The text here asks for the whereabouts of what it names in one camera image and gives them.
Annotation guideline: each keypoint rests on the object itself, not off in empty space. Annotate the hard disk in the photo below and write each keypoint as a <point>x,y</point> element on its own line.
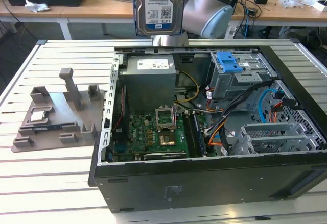
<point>158,12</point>

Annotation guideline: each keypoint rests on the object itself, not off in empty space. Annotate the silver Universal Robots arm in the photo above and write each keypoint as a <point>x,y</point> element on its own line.
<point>214,9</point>

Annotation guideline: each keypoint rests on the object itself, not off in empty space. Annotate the metal disk bay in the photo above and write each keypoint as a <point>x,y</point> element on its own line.
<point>278,129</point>

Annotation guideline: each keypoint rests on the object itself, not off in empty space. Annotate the wooden desk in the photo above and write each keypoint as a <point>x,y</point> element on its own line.
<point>102,7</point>

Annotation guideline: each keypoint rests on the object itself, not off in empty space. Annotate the grey Dell power supply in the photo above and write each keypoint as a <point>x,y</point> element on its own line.
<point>148,86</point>

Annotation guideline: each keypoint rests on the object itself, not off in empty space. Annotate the crumpled white paper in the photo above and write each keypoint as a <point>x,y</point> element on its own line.
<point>38,6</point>

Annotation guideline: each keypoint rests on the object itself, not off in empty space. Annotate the blue plastic drive latch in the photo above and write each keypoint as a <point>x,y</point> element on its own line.
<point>227,63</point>

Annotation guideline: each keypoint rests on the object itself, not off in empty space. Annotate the metal optical drive cage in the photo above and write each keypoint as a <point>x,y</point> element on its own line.
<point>230,86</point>

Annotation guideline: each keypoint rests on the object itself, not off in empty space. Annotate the grey plastic parts rack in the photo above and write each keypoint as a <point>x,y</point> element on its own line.
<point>60,102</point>

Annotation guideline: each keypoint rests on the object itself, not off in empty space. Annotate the green motherboard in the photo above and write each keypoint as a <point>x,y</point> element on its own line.
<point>138,132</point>

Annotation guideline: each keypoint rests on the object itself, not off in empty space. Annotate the black RAM slot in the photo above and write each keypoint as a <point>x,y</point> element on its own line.
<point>187,134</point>
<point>192,134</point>

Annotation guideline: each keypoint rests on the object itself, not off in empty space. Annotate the blue installed RAM stick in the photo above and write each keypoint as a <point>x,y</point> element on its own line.
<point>199,134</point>

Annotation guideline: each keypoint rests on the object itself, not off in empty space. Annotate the silver CPU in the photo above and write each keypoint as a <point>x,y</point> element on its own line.
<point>37,117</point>

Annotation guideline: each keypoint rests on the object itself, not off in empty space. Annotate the black graphics card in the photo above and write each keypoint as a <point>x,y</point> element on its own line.
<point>166,155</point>

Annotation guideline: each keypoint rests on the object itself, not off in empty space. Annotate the white cardboard box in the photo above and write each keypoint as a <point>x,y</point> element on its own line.
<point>320,5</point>

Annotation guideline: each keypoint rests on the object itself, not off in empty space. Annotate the dark RAM stick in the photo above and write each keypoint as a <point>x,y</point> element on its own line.
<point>46,128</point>

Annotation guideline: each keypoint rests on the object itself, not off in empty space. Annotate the black open PC case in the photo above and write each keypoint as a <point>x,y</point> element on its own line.
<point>204,190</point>

